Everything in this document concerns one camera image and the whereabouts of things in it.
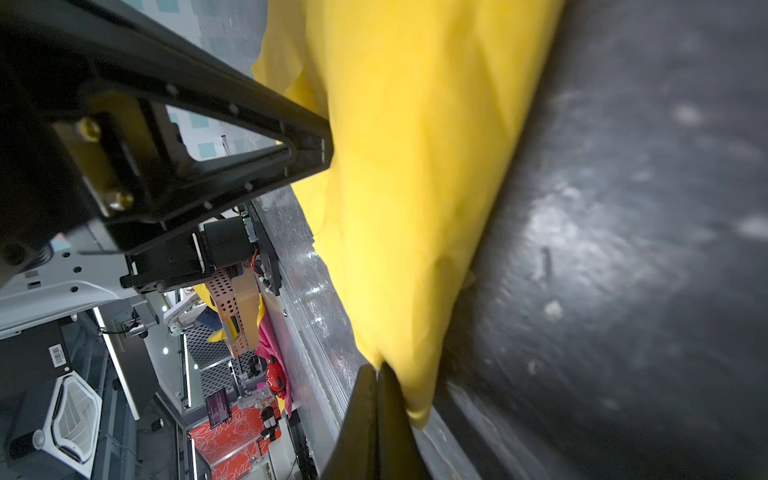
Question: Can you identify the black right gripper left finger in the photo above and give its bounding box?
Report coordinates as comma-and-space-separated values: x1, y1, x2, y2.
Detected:
321, 365, 379, 480

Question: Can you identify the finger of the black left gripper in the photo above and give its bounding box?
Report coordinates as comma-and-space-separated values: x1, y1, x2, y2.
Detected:
53, 1, 333, 252

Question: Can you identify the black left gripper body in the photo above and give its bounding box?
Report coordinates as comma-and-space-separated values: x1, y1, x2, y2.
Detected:
1, 1, 144, 282

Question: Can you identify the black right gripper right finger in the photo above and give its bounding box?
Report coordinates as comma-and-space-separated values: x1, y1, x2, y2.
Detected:
377, 363, 432, 480

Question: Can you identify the yellow paper napkin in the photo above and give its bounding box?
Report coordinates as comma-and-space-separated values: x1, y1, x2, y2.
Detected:
252, 1, 563, 427

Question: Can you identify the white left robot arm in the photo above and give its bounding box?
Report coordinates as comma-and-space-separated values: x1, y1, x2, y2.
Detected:
1, 1, 333, 336

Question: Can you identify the orange basket of napkins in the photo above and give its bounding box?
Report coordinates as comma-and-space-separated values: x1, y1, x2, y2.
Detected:
192, 261, 265, 358

